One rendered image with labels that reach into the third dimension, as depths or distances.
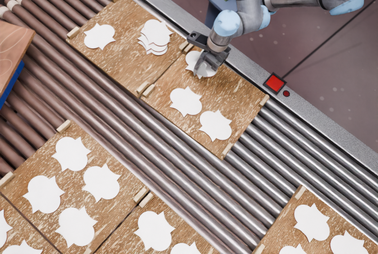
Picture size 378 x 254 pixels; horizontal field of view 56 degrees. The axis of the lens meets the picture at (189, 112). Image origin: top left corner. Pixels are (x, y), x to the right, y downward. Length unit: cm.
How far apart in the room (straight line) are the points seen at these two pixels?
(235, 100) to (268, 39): 144
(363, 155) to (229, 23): 82
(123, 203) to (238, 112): 57
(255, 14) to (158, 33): 52
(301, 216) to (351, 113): 152
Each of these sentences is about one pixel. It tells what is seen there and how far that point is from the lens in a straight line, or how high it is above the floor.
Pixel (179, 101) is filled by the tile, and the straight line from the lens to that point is 145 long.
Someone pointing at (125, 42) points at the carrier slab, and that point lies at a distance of 160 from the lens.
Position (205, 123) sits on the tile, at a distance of 142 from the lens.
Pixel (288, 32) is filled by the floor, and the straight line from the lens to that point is 298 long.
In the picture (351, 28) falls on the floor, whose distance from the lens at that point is 323.
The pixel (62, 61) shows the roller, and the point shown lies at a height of 92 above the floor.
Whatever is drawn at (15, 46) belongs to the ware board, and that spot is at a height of 104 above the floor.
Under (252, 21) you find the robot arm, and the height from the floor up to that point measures 134.
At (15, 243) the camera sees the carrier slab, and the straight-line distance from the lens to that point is 140.
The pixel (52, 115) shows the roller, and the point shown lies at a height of 92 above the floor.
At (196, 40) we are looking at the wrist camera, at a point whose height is 117.
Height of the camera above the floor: 226
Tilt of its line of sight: 66 degrees down
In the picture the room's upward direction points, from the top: 13 degrees clockwise
